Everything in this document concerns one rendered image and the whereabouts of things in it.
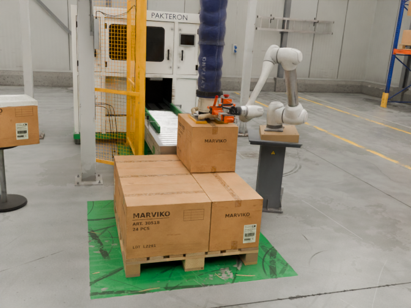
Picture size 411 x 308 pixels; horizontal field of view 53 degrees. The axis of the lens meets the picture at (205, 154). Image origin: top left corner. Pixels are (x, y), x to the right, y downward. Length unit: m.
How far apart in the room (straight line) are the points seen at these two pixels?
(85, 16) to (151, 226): 2.45
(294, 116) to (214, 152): 0.88
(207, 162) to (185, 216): 0.72
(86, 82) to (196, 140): 1.63
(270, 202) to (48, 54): 9.65
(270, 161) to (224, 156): 0.71
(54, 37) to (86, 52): 8.23
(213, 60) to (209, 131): 0.59
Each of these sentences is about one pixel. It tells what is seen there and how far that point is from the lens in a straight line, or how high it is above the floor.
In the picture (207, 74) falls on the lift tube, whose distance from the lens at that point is 3.58.
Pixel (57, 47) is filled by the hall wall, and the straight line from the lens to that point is 12.80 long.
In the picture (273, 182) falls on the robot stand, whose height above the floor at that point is 0.31.
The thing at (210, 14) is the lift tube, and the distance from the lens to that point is 3.57.
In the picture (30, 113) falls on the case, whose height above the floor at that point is 0.90.
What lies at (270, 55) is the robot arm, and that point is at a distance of 3.75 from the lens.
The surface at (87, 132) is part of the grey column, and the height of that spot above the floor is 0.58.
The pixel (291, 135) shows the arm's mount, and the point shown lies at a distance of 4.00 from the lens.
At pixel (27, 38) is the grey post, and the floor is 1.48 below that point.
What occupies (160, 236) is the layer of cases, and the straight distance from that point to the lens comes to 2.99.
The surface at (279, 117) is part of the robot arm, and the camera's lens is 4.03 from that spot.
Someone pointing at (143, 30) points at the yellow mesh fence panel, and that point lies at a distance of 4.68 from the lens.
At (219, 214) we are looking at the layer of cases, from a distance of 3.03.
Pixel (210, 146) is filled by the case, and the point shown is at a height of 0.78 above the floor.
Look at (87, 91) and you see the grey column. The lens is 4.63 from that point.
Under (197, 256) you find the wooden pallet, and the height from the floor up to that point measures 0.12.
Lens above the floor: 1.68
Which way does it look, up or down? 16 degrees down
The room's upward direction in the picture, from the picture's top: 3 degrees clockwise
